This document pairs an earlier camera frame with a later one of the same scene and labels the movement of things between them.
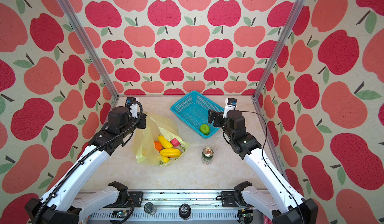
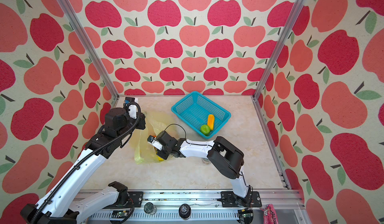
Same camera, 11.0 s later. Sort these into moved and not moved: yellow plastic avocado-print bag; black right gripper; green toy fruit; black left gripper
Moved: black right gripper
Not moved: yellow plastic avocado-print bag; black left gripper; green toy fruit
